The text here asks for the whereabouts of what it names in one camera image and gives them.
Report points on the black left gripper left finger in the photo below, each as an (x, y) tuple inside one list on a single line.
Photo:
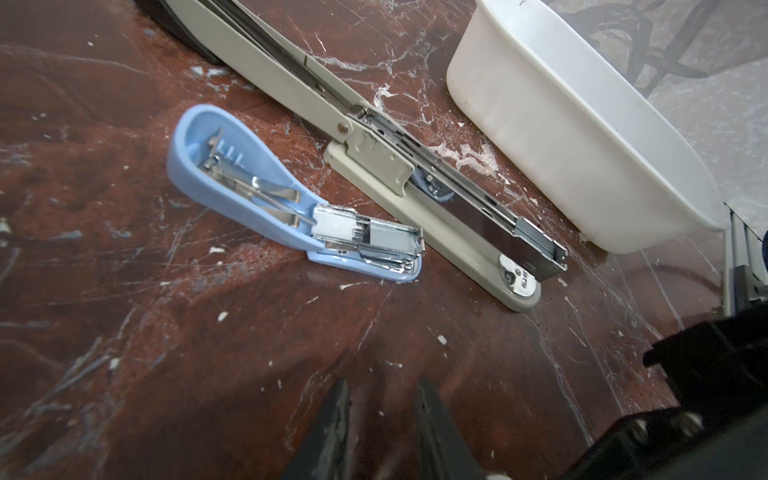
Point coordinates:
[(323, 451)]

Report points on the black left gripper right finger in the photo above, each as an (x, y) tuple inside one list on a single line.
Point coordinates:
[(443, 453)]

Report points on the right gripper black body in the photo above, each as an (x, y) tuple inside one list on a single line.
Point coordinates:
[(717, 371)]

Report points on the blue staple remover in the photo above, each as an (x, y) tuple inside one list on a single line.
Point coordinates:
[(217, 161)]

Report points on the white plastic tray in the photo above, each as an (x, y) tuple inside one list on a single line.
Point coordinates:
[(599, 151)]

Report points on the aluminium cage frame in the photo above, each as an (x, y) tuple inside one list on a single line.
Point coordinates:
[(745, 267)]

